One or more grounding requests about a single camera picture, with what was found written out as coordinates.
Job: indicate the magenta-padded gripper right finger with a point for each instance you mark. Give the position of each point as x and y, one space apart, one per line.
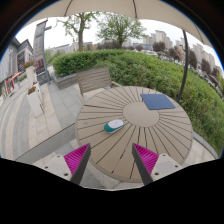
163 164

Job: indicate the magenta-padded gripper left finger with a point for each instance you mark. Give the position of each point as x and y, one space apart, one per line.
60 165

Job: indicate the white and teal computer mouse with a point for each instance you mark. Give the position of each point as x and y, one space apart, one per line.
114 126

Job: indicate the dark blue mouse pad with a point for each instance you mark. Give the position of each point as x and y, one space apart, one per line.
157 101

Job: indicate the white planter with flowers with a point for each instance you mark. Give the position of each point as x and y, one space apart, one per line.
34 101
30 73

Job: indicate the brown slatted outdoor chair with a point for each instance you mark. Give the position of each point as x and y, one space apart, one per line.
93 79

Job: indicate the dark curved umbrella pole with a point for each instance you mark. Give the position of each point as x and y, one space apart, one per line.
184 66

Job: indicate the grey storefront building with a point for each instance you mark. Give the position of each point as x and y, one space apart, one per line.
13 63

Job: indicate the tall grey sign pillar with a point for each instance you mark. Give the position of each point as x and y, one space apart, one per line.
40 46

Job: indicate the distant apartment buildings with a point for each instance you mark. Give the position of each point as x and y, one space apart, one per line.
161 36

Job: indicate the tall bare-trunk tree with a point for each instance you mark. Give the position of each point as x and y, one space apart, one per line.
80 33

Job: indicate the round leafy green tree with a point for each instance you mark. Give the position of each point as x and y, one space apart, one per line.
120 28

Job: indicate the beige patio umbrella canopy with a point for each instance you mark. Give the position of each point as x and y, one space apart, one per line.
100 6

